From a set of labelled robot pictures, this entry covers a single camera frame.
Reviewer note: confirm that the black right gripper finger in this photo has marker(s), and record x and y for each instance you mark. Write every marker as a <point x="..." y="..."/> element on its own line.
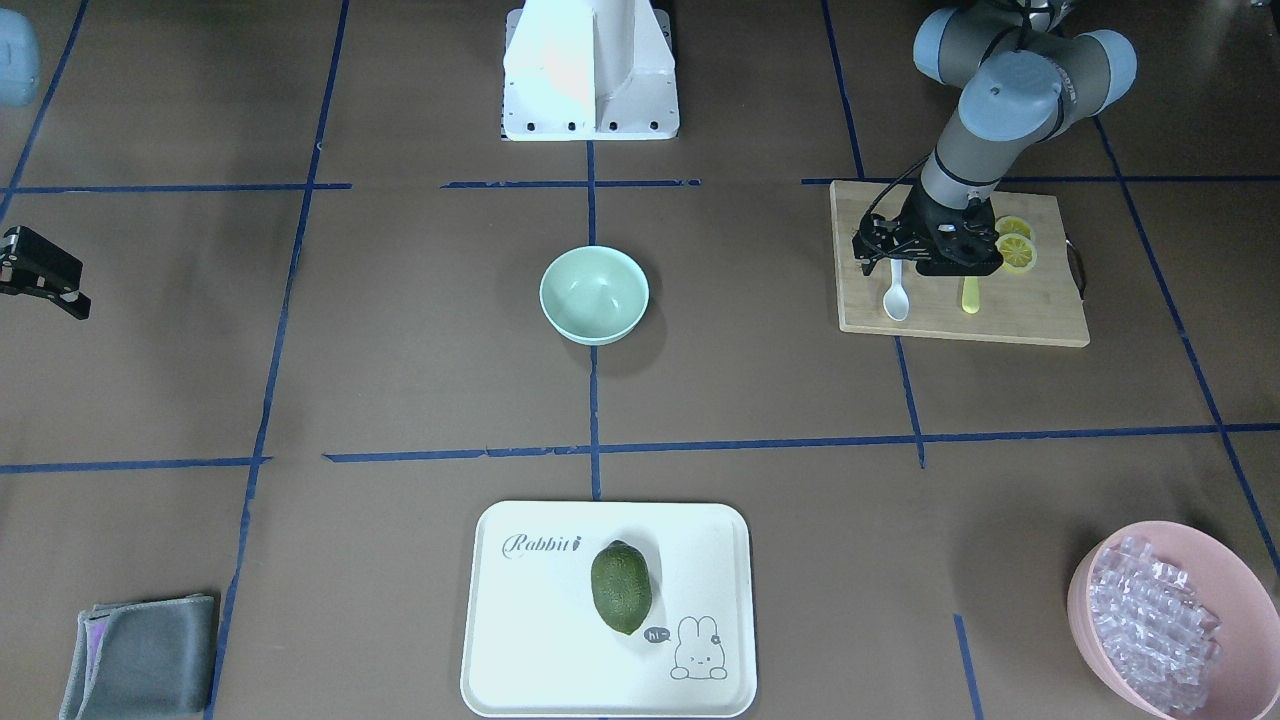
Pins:
<point x="72" y="302"/>

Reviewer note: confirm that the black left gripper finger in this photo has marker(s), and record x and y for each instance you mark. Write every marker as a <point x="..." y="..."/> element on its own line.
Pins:
<point x="869" y="259"/>
<point x="875" y="232"/>

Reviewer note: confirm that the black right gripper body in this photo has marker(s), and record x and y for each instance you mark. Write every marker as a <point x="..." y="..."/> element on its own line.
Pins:
<point x="30" y="262"/>

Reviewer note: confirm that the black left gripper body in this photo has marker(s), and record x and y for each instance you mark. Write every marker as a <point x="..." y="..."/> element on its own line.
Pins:
<point x="921" y="221"/>

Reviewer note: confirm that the white plastic spoon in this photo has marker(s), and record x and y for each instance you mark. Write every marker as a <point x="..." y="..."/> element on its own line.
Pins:
<point x="895" y="301"/>

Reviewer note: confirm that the green bowl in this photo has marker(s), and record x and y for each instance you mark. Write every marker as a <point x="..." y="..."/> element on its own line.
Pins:
<point x="594" y="295"/>

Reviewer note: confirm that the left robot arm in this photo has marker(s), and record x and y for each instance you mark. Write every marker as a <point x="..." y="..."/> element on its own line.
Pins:
<point x="1020" y="84"/>

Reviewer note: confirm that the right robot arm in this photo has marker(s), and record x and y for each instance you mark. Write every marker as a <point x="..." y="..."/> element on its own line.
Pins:
<point x="20" y="66"/>

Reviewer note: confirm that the pink bowl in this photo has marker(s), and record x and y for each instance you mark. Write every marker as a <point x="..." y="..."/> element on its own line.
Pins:
<point x="1246" y="685"/>

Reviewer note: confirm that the yellow plastic knife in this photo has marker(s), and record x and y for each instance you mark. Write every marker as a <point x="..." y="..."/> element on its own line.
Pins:
<point x="970" y="295"/>

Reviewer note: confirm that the lower lemon slice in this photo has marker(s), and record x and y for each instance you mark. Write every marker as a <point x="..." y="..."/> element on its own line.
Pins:
<point x="1019" y="254"/>

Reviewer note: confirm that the bamboo cutting board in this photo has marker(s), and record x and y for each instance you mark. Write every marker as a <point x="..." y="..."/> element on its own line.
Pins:
<point x="1038" y="307"/>

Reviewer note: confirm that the grey folded cloth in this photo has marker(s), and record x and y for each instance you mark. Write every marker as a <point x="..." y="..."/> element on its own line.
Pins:
<point x="142" y="660"/>

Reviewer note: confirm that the green avocado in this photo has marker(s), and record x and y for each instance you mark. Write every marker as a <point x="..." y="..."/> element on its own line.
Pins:
<point x="621" y="589"/>

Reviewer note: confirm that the clear ice cubes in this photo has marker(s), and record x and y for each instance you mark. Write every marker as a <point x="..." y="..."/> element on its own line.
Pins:
<point x="1153" y="626"/>

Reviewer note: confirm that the white rabbit tray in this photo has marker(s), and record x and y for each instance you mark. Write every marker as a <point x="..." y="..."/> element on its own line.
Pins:
<point x="535" y="647"/>

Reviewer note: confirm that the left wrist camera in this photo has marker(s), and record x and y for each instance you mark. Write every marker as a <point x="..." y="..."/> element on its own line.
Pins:
<point x="959" y="251"/>

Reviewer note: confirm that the metal cutting board handle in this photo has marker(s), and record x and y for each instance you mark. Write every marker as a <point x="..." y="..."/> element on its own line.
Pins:
<point x="1076" y="266"/>

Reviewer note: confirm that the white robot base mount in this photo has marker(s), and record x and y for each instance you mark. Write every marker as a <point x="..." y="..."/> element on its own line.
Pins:
<point x="590" y="71"/>

